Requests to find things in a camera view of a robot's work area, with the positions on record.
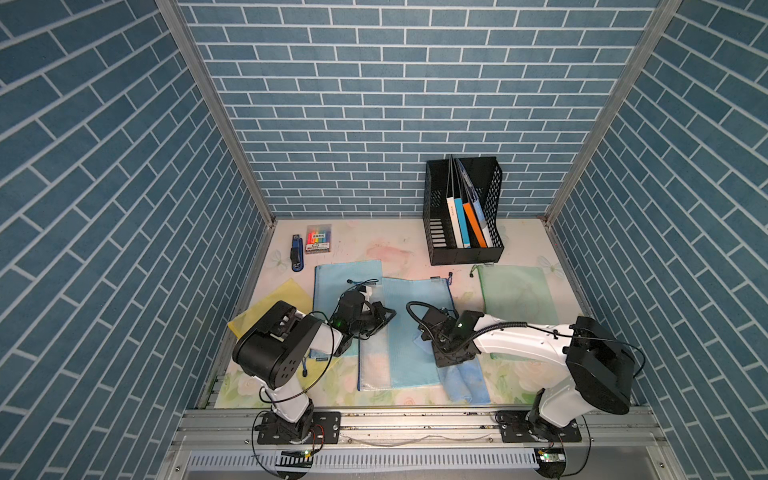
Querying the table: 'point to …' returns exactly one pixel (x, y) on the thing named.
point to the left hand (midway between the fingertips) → (403, 315)
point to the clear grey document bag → (374, 353)
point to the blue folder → (473, 193)
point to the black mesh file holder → (463, 210)
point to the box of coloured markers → (318, 238)
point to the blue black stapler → (297, 253)
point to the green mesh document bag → (516, 293)
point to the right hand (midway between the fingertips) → (443, 359)
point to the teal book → (470, 218)
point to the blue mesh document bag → (330, 281)
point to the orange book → (478, 232)
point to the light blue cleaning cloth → (465, 382)
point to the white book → (454, 222)
